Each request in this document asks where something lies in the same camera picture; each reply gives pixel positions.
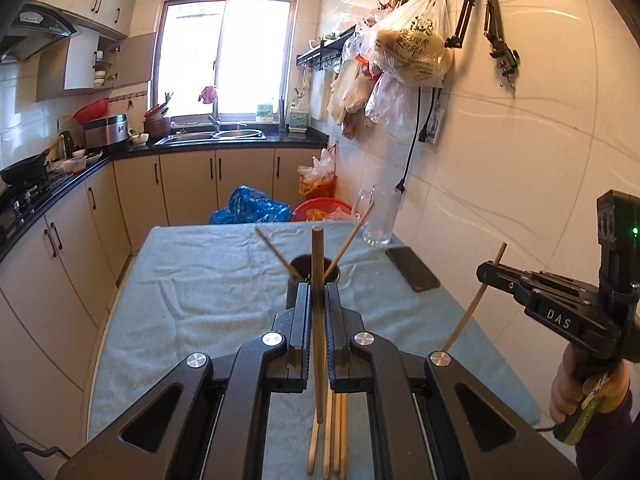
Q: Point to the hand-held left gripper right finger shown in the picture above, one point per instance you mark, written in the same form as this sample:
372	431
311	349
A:
335	320

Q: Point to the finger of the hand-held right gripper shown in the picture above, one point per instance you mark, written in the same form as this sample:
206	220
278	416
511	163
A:
500	277

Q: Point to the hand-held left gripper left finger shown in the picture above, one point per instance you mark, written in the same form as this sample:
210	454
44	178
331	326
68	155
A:
301	320

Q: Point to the dark metal utensil cup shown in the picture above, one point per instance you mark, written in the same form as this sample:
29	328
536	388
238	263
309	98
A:
302	263

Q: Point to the person's right forearm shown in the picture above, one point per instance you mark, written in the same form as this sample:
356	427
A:
615	442

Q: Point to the person's right hand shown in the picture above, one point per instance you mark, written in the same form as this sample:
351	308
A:
562	390

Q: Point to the black smartphone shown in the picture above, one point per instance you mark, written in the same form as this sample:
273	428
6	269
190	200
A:
412	267

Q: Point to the light blue towel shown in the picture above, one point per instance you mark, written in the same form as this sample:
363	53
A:
200	300

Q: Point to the large red basket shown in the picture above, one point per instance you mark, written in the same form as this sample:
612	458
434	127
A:
320	206

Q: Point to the clear glass pitcher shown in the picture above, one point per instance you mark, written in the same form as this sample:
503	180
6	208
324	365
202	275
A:
382	215

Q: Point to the blue plastic bag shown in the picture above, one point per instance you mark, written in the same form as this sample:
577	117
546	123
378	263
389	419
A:
250	207

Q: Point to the small red basket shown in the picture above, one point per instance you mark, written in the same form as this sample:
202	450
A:
322	191

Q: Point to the white crumpled plastic bag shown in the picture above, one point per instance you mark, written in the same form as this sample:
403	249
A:
316	165

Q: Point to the beige base cabinets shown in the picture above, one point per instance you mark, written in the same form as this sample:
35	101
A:
190	185

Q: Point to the steel double sink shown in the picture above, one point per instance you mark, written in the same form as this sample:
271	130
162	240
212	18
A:
235	134

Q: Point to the dish soap bottle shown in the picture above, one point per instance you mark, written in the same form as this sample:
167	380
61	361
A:
299	119

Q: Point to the green box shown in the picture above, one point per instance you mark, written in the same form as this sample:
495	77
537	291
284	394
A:
266	113

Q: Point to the metal faucet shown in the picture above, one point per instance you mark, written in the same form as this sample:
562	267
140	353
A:
216	115

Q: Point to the hanging clear plastic bags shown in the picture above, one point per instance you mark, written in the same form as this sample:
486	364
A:
355	95

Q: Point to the brown clay pot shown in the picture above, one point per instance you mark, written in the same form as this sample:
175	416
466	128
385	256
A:
157	130

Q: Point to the small mortar bowl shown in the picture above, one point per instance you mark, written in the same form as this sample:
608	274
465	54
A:
139	139

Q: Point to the pink cloth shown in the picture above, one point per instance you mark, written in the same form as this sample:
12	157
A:
209	94

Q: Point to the black kitchen countertop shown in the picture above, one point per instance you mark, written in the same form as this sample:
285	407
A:
120	152

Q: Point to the silver rice cooker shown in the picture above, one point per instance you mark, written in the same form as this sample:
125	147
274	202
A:
105	132

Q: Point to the clear food container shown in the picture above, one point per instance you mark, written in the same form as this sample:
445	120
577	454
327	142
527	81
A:
74	164

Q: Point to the kitchen window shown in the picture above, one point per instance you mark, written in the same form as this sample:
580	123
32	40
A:
200	60

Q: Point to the steel kettle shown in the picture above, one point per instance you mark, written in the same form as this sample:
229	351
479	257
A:
67	145

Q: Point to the red colander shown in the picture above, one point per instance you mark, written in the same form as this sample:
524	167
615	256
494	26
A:
92	110

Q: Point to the gas stove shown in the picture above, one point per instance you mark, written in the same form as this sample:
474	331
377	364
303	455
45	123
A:
22	200

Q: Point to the black frying pan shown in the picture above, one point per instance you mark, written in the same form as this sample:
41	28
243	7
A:
22	170

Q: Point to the range hood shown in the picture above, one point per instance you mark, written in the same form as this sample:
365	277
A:
35	25

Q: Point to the white wall socket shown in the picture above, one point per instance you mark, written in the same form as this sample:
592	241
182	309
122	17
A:
436	127

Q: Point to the black wall shelf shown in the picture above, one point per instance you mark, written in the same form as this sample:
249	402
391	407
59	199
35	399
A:
325	50

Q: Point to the open wall cabinet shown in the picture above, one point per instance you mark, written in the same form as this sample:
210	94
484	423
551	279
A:
135	60

